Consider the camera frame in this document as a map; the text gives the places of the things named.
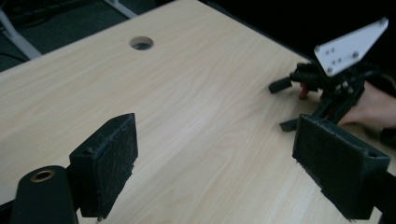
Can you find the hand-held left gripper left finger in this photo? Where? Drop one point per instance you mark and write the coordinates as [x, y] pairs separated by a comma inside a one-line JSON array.
[[106, 161]]

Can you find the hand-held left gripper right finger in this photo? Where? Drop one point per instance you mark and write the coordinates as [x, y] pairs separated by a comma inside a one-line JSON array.
[[339, 165]]

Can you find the grey metal stand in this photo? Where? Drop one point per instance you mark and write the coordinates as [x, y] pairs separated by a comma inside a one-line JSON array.
[[18, 40]]

